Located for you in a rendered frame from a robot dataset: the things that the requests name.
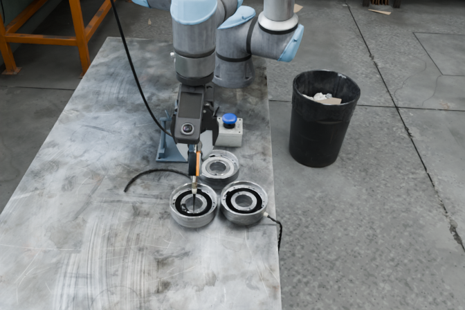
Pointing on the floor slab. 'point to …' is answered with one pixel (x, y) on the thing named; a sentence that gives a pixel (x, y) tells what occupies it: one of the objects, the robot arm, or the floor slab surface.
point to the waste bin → (320, 116)
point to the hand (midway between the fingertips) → (195, 158)
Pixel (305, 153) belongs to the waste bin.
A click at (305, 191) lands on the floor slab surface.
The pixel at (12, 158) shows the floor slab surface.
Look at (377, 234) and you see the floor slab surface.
